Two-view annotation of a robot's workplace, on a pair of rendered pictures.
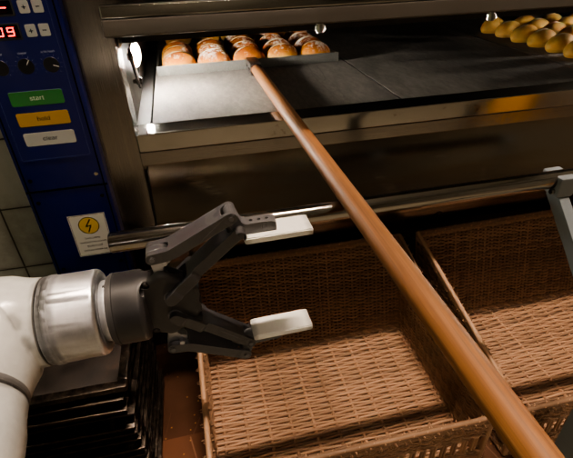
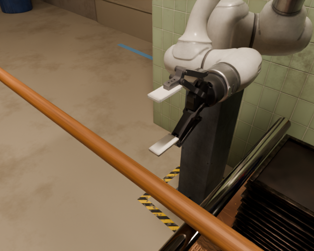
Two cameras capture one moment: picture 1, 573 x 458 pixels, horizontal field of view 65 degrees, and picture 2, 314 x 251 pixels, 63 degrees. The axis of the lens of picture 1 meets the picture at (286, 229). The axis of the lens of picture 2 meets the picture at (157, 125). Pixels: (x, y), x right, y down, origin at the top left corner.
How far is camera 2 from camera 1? 0.76 m
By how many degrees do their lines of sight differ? 101
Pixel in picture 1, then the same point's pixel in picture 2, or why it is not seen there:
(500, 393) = (53, 106)
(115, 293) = not seen: hidden behind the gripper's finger
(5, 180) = not seen: outside the picture
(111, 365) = (271, 186)
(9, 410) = (194, 65)
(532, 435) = (44, 100)
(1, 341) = (213, 59)
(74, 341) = not seen: hidden behind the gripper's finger
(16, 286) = (231, 60)
